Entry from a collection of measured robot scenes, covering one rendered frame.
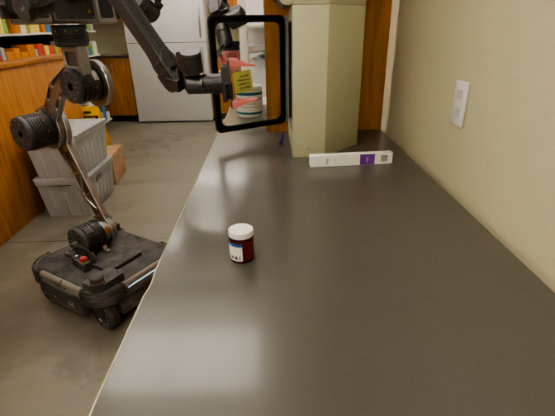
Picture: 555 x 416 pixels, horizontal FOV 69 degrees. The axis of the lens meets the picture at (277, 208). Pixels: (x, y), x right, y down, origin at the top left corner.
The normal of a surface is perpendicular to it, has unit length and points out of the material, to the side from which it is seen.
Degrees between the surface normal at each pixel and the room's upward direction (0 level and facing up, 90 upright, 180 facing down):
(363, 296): 0
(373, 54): 90
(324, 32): 90
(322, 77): 90
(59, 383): 0
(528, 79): 90
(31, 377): 0
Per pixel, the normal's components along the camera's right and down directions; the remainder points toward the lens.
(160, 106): 0.02, 0.42
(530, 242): -1.00, 0.03
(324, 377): -0.02, -0.91
